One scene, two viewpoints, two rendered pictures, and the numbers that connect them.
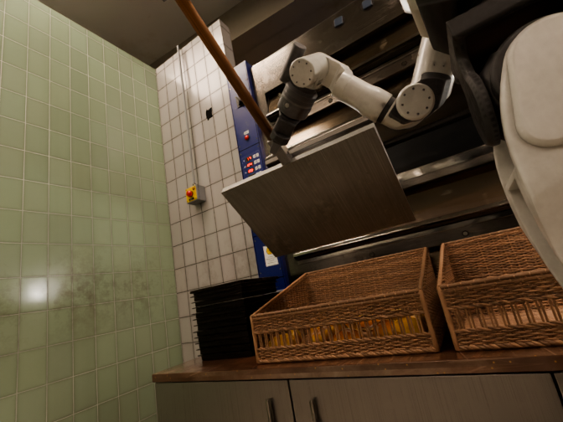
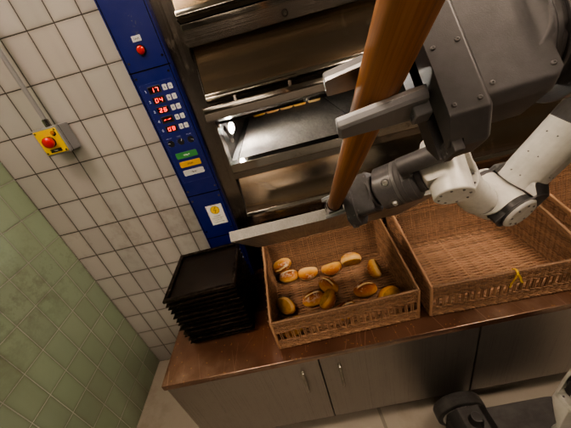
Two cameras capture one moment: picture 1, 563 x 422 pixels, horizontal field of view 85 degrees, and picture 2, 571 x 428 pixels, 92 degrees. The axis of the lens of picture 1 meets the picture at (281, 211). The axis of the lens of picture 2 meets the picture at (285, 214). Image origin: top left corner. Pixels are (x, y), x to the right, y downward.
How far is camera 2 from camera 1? 0.91 m
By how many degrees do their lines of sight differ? 51
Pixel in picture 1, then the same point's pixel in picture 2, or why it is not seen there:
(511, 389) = (460, 335)
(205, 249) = (108, 209)
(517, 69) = not seen: outside the picture
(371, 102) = (483, 208)
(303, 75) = (454, 198)
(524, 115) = not seen: outside the picture
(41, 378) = not seen: outside the picture
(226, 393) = (258, 376)
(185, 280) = (87, 245)
